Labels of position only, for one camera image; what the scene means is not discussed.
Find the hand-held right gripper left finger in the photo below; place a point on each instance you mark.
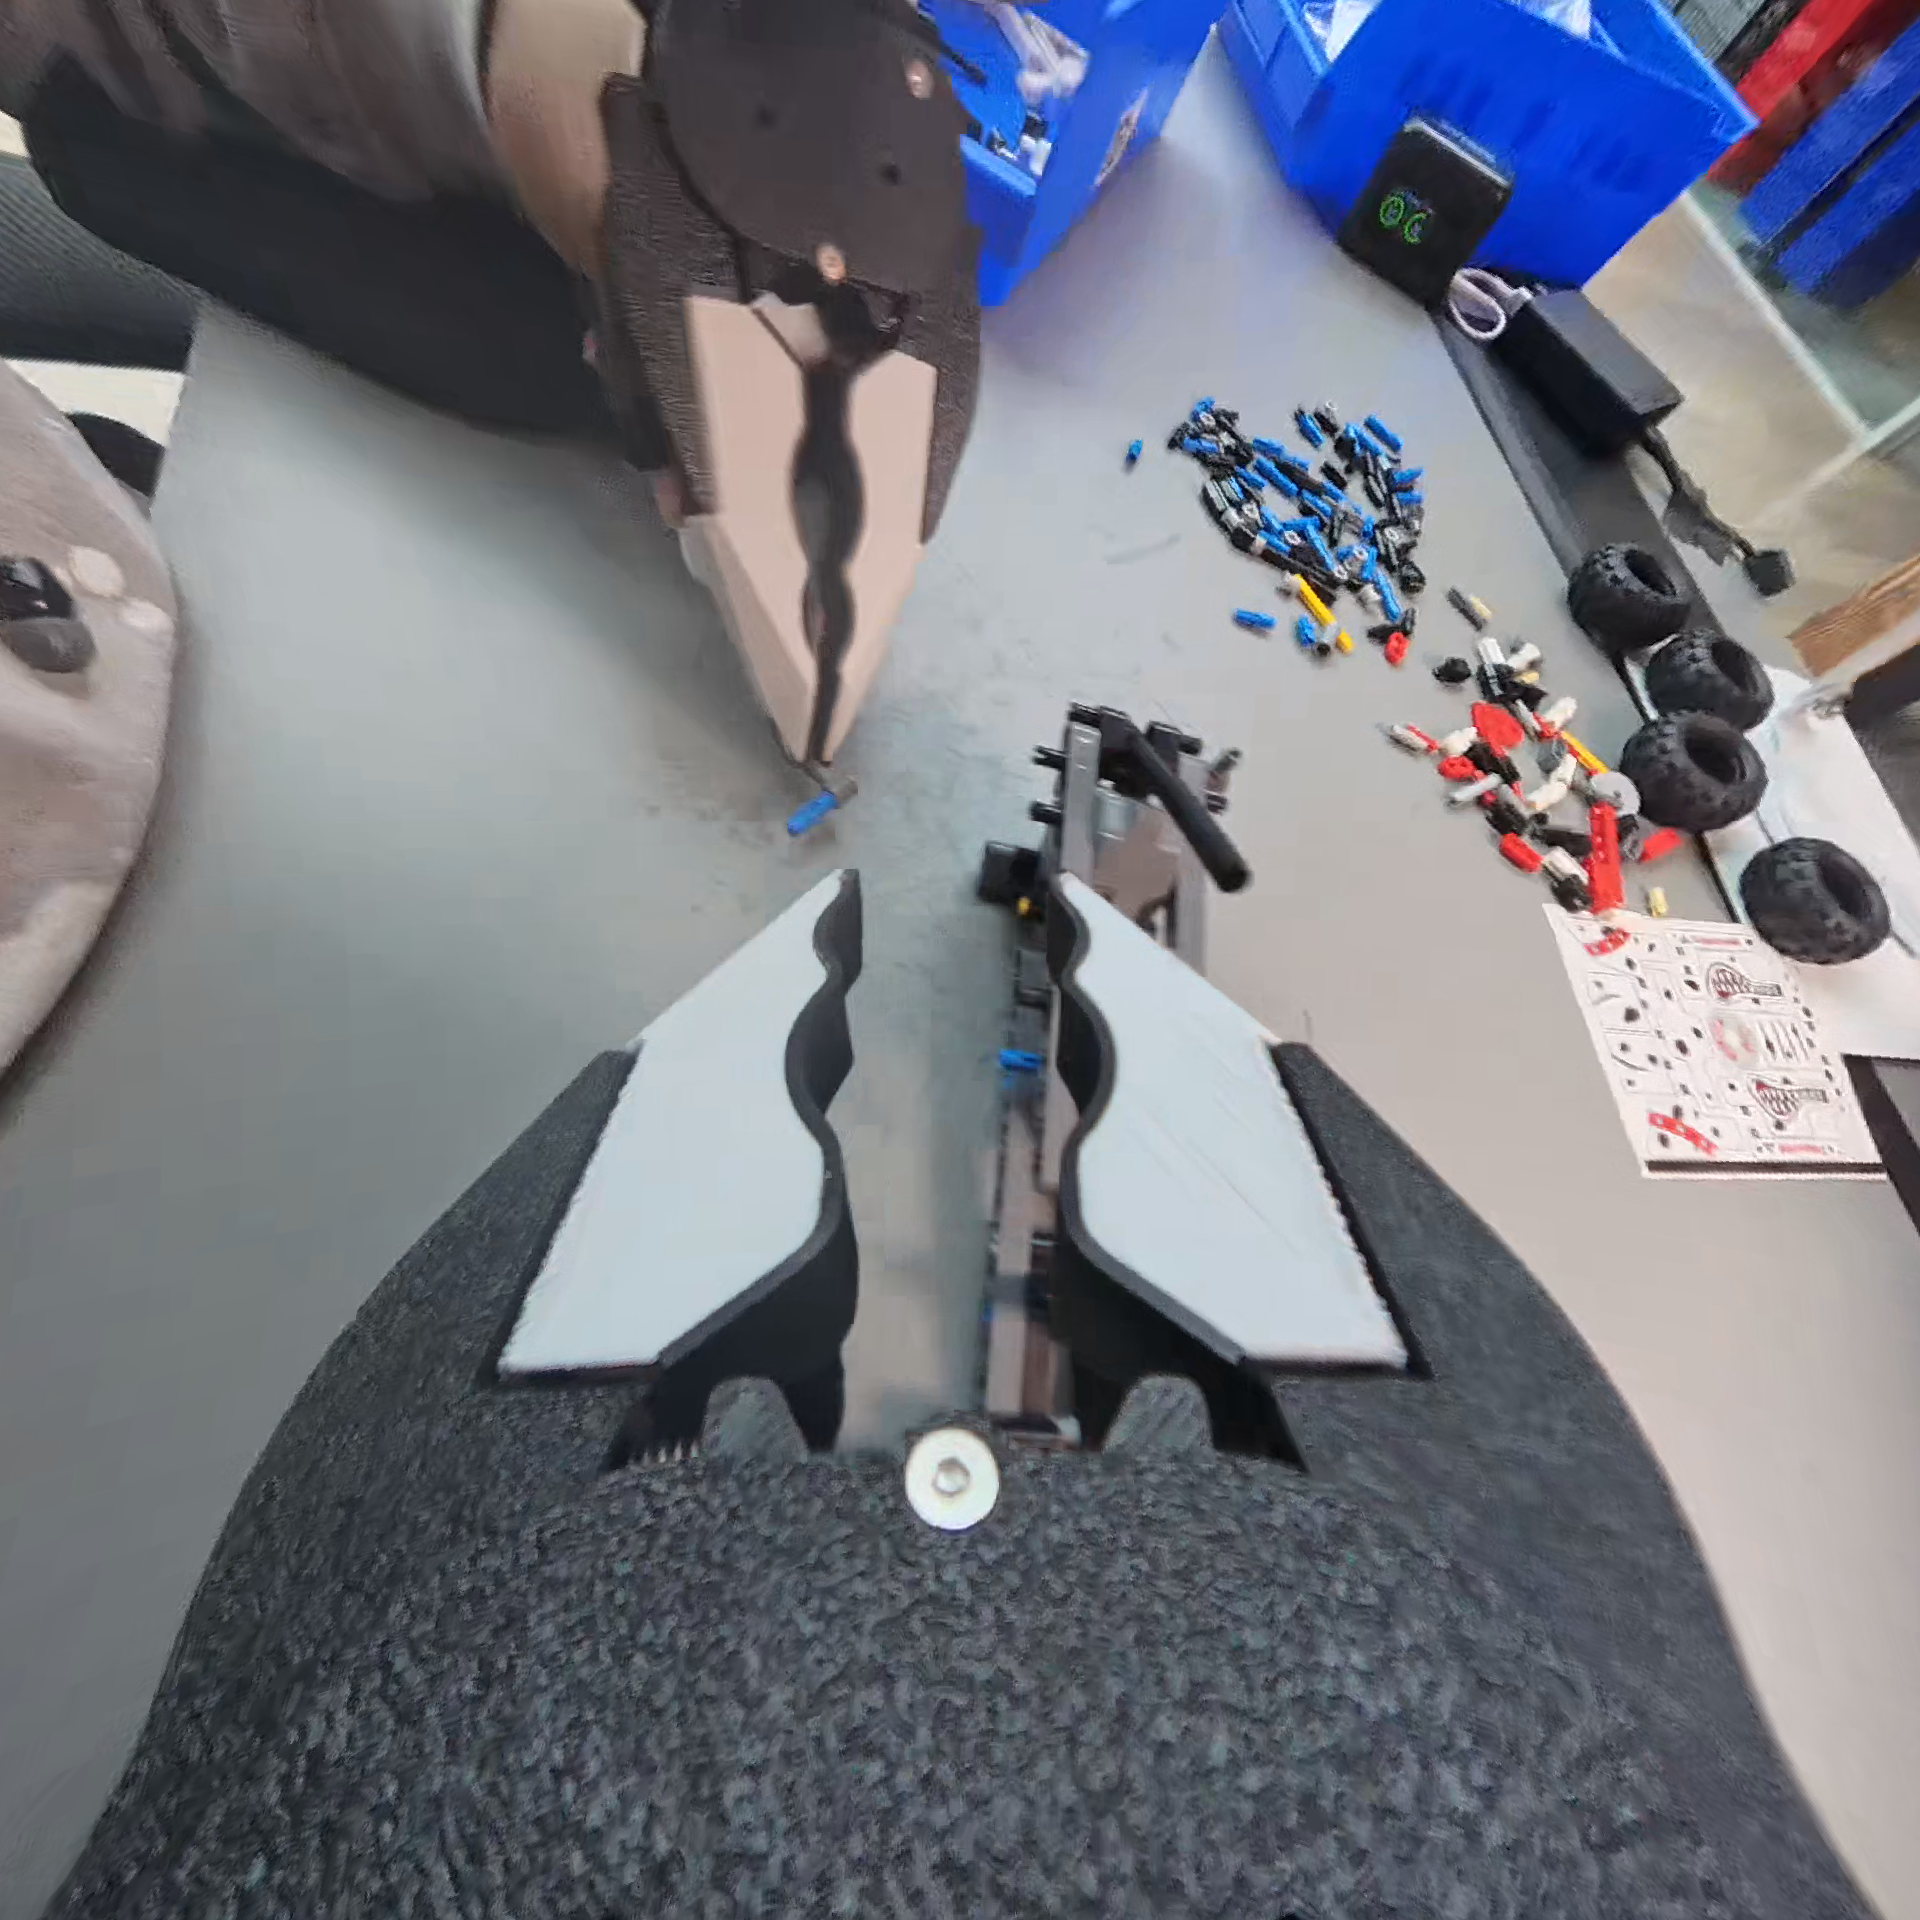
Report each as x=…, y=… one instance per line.
x=675, y=1201

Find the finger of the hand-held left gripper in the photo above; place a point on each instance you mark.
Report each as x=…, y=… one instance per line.
x=736, y=450
x=892, y=450

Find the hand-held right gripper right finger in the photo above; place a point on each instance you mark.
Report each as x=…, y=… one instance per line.
x=1231, y=1201

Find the blue toy pin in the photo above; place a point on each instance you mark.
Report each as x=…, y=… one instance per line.
x=807, y=814

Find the grey toy brick chassis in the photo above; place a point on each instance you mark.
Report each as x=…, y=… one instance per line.
x=1124, y=841

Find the pile of blue black pins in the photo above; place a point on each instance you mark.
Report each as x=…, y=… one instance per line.
x=1306, y=510

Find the pile of red white bricks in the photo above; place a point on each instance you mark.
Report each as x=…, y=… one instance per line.
x=1532, y=779

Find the person's left forearm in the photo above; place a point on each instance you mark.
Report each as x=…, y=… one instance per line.
x=240, y=77

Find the grey desk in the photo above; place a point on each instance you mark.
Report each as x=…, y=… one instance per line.
x=450, y=751

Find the black desk strip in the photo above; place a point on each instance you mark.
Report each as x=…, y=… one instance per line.
x=1532, y=450

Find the person's left hand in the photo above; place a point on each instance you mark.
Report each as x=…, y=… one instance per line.
x=555, y=121

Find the blue plastic bin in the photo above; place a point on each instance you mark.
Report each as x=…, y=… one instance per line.
x=1499, y=105
x=1052, y=121

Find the white sticker sheet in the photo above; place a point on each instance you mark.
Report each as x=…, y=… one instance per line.
x=1711, y=1037

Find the black power unit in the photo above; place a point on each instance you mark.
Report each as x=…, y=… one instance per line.
x=1426, y=203

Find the black toy tyre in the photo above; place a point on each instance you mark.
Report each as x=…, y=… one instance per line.
x=1711, y=679
x=1691, y=769
x=1630, y=594
x=1816, y=898

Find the black power adapter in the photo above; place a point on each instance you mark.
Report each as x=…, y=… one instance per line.
x=1591, y=366

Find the white and wooden book stand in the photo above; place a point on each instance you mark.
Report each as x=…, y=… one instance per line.
x=1860, y=797

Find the wooden table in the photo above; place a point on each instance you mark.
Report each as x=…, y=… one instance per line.
x=1860, y=616

